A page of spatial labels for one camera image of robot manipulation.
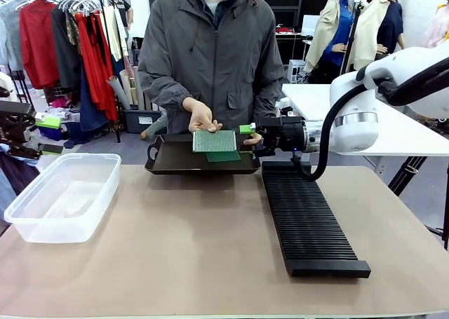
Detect person's right forearm grey sleeve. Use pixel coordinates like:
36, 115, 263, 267
138, 72, 198, 114

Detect light grey hanging garment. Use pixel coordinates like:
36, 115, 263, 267
0, 0, 25, 73

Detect dark grey storage bin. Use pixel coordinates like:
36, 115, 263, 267
123, 108, 164, 135

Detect green PCB board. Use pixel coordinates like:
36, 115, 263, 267
205, 149, 242, 163
192, 129, 236, 154

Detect mannequin cream jacket blue shirt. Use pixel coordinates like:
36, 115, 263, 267
303, 0, 358, 74

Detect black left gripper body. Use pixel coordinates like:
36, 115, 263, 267
0, 100, 36, 144

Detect black hanging garment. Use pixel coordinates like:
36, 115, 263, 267
51, 6, 83, 95

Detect black camera tripod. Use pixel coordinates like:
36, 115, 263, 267
342, 0, 366, 76

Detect black plastic tray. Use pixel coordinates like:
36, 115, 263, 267
145, 133, 262, 175

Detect pink fluffy garment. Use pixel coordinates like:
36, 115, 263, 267
422, 3, 449, 50

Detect black tripod legs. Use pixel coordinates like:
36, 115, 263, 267
387, 156, 449, 250

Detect white cutout box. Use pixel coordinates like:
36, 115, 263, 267
287, 59, 311, 85

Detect white side table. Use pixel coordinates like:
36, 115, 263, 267
281, 83, 449, 158

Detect pile of clothes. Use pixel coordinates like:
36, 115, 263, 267
34, 96, 82, 149

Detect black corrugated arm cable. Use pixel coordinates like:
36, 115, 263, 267
290, 57, 449, 182

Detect black slotted PCB rack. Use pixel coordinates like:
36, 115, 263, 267
261, 161, 372, 278

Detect person's left forearm grey sleeve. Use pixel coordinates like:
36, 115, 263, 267
253, 69, 285, 121

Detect cream hanging garment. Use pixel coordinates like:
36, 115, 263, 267
103, 5, 127, 62

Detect navy fabric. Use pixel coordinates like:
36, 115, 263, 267
0, 151, 41, 197

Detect person in grey jacket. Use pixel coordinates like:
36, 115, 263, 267
137, 0, 285, 137

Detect grey paper roll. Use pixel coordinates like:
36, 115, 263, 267
107, 75, 133, 110

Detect clear plastic storage box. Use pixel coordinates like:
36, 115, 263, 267
4, 153, 122, 244

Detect mannequin cream jacket navy top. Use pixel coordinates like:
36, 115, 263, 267
352, 0, 408, 71

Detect beige cardboard tubes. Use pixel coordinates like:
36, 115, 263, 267
119, 68, 145, 106

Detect navy hanging garment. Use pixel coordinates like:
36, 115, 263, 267
79, 66, 109, 133

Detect red hanging dress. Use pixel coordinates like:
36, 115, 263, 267
75, 12, 119, 122

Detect person's right hand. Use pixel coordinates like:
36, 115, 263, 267
182, 97, 224, 134

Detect red hanging shirt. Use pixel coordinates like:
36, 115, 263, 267
20, 0, 60, 90

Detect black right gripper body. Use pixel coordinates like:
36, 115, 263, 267
275, 117, 310, 153

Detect background person black shirt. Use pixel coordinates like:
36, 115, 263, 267
97, 0, 135, 31

